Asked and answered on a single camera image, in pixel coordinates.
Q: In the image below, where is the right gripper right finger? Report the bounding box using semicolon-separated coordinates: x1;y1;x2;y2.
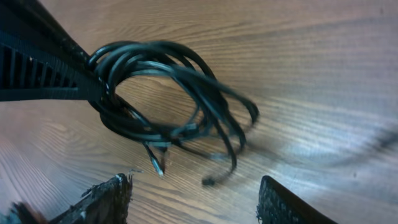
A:
256;175;336;224

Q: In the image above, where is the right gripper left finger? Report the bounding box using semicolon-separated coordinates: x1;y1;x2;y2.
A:
1;173;132;224

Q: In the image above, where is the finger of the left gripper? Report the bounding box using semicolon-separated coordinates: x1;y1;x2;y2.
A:
1;0;104;101

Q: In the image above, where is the black USB cable long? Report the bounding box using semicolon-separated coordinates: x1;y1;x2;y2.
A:
86;40;261;187

